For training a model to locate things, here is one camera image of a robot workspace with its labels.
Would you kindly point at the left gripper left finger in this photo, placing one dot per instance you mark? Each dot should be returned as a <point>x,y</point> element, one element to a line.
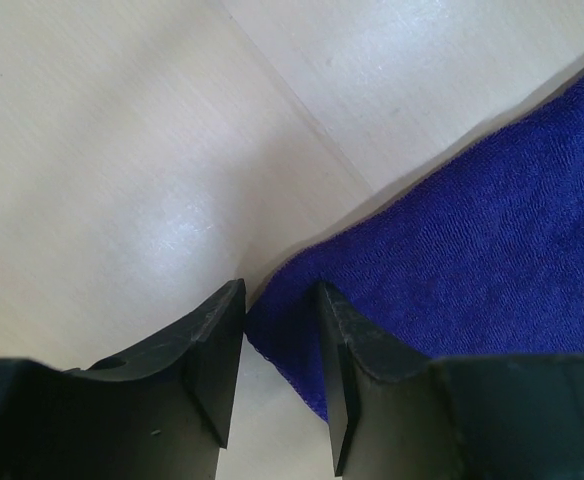
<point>159,409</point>

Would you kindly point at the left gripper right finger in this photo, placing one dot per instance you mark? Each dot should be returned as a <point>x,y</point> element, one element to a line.
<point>394,413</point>

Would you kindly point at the purple towel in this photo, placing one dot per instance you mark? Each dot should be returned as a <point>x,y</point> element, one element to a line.
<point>484,256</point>

